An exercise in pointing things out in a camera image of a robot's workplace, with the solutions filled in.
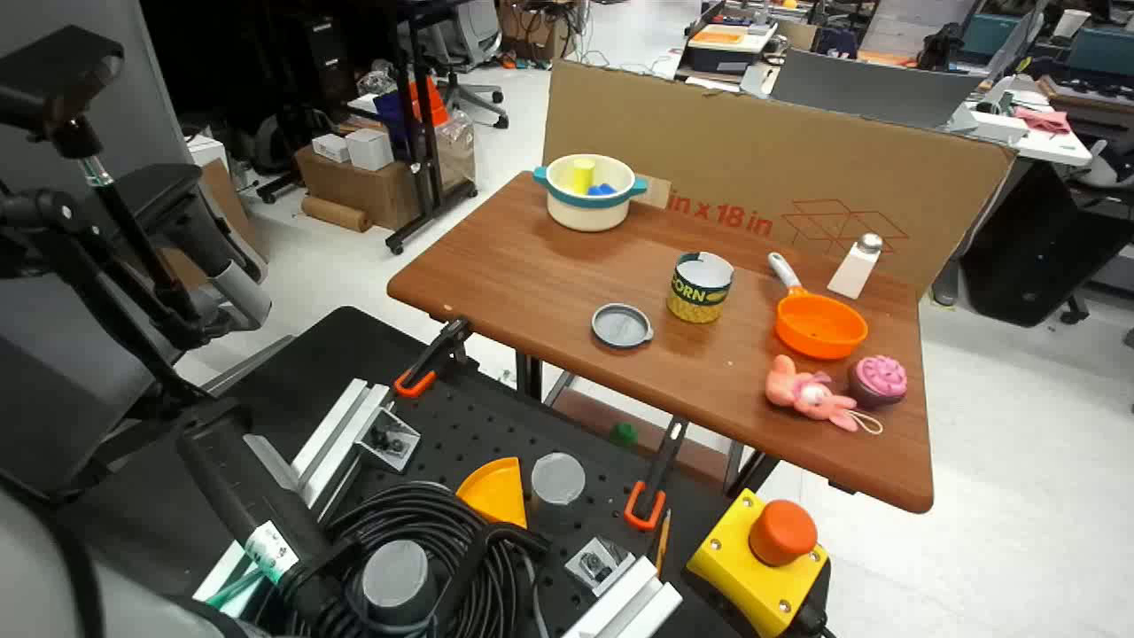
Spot grey round plastic lid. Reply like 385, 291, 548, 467
588, 298, 654, 354

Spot grey rounded robot base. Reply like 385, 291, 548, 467
0, 489, 225, 638

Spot pink plush toy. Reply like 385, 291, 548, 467
763, 350, 886, 441

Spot white shaker bottle grey cap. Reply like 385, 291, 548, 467
826, 232, 886, 302

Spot wooden table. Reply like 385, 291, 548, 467
385, 170, 936, 515

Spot yellow corn can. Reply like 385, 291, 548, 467
665, 247, 738, 331

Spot light grey cylinder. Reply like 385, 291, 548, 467
526, 450, 588, 515

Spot orange plastic wedge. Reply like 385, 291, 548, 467
454, 454, 530, 532

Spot small black white tag plate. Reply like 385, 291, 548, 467
564, 537, 639, 599
359, 406, 420, 476

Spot large cardboard box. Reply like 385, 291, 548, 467
294, 118, 477, 232

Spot black floor stand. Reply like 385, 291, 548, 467
382, 0, 483, 258

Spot black perforated breadboard table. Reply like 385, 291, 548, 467
67, 302, 829, 638

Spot brown cardboard board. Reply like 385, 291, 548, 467
541, 62, 1021, 298

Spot white small box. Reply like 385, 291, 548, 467
307, 123, 398, 174

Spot yellow emergency stop button box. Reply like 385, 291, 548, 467
684, 487, 831, 638

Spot dark grey cylinder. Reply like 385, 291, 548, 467
359, 537, 437, 632

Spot pink frosted toy donut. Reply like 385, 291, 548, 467
848, 350, 910, 410

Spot small brown cardboard box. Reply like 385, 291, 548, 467
191, 156, 269, 263

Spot black foam tube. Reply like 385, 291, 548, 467
172, 401, 333, 595

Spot grey flat panel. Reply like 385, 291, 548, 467
771, 48, 984, 130

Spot white desk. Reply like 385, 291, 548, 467
941, 68, 1096, 170

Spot pink item on desk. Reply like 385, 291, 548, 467
1017, 103, 1077, 139

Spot cream pot teal handles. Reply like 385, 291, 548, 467
526, 154, 652, 233

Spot black clamp orange handle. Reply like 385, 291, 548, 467
389, 316, 473, 406
620, 414, 689, 537

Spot black cable coil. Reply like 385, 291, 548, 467
278, 476, 554, 638

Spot aluminium extrusion rail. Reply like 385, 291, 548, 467
288, 375, 398, 510
560, 558, 687, 638

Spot black camera on stand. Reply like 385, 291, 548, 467
0, 24, 276, 420

